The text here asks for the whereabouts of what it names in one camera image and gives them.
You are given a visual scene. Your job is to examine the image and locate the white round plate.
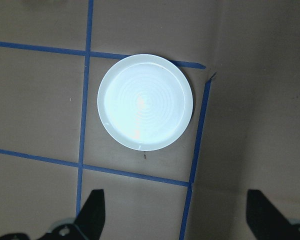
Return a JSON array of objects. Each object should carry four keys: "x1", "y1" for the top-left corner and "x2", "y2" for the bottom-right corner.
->
[{"x1": 96, "y1": 53, "x2": 195, "y2": 152}]

